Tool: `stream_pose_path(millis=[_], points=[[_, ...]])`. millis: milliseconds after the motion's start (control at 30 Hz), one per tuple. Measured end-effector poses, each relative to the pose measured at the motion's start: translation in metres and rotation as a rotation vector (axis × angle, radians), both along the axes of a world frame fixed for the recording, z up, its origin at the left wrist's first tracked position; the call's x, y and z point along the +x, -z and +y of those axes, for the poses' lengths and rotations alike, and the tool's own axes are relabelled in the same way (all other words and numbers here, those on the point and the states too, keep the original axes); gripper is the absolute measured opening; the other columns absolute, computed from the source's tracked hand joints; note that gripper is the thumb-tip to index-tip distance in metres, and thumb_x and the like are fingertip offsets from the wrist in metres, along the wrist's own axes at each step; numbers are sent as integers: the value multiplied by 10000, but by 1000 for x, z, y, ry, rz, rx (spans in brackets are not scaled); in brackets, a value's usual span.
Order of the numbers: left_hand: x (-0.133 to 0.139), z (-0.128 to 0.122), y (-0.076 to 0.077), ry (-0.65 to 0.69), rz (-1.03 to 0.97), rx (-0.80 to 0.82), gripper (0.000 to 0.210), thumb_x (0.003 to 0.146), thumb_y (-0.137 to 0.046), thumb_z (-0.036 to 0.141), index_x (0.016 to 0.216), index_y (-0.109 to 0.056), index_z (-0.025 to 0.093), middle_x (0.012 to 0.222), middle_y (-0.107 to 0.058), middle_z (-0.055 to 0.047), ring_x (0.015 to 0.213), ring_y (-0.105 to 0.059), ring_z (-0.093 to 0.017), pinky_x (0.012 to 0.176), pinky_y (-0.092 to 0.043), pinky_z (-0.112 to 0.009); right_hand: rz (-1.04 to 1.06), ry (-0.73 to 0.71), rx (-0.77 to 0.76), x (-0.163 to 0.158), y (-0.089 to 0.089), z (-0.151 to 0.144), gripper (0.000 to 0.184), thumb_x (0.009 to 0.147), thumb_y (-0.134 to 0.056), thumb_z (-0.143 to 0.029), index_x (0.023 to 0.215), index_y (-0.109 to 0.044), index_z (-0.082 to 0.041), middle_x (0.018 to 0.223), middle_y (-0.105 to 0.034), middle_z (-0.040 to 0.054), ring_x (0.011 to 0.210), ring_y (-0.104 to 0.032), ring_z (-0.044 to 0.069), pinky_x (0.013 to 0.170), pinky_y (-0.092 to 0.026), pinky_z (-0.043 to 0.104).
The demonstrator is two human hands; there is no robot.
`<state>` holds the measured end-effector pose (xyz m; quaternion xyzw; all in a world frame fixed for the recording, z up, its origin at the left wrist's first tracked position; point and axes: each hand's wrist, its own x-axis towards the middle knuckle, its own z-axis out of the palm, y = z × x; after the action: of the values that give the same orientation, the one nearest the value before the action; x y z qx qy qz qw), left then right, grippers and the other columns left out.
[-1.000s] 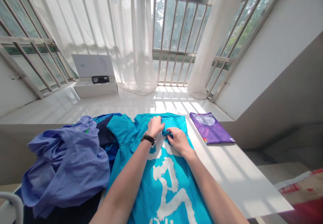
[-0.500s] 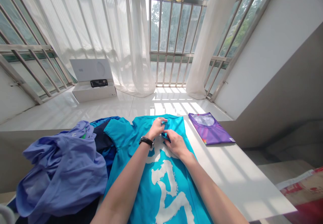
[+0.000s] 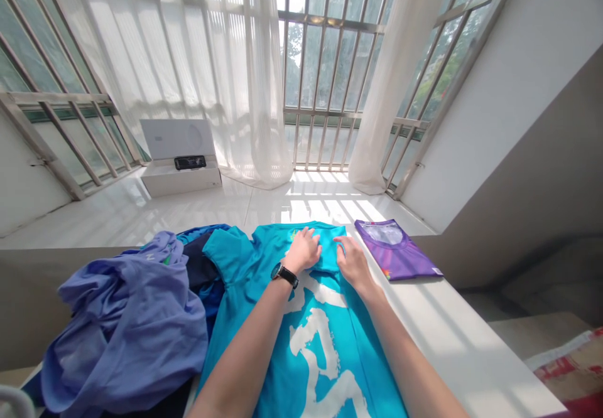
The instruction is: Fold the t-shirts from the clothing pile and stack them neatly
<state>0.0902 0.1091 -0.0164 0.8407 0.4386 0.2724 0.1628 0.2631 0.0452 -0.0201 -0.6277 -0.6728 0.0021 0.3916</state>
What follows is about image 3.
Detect person's left hand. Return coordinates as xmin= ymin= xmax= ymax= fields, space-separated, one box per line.
xmin=284 ymin=226 xmax=324 ymax=272

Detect person's right hand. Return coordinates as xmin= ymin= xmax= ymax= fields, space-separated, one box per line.
xmin=333 ymin=235 xmax=379 ymax=294

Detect person's right fingers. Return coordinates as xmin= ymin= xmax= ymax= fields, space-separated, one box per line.
xmin=333 ymin=235 xmax=364 ymax=255

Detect person's left fingers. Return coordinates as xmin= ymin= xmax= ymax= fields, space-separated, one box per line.
xmin=293 ymin=226 xmax=318 ymax=251

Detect turquoise t-shirt with white print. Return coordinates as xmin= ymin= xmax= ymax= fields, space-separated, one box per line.
xmin=194 ymin=220 xmax=411 ymax=418

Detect folded purple shirt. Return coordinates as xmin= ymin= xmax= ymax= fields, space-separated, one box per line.
xmin=354 ymin=218 xmax=445 ymax=282

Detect navy blue garment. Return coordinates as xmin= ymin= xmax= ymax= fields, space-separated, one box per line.
xmin=180 ymin=235 xmax=223 ymax=297

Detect black device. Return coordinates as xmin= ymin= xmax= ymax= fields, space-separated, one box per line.
xmin=173 ymin=154 xmax=207 ymax=172

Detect open white cardboard box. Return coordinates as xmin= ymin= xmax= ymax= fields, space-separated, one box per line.
xmin=139 ymin=117 xmax=224 ymax=199

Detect narrow white sheer curtain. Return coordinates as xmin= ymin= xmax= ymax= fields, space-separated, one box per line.
xmin=347 ymin=0 xmax=474 ymax=196

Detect barred window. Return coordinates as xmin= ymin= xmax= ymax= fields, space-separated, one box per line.
xmin=275 ymin=0 xmax=394 ymax=173
xmin=380 ymin=0 xmax=521 ymax=201
xmin=0 ymin=0 xmax=153 ymax=202

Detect lavender crumpled shirt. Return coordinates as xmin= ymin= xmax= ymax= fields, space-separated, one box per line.
xmin=39 ymin=230 xmax=211 ymax=414

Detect wide white sheer curtain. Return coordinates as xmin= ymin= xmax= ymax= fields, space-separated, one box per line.
xmin=45 ymin=0 xmax=296 ymax=191

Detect red and white printed carton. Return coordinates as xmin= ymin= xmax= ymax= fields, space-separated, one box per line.
xmin=524 ymin=327 xmax=603 ymax=418

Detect white rounded object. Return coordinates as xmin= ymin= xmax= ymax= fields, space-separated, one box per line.
xmin=0 ymin=382 xmax=37 ymax=418

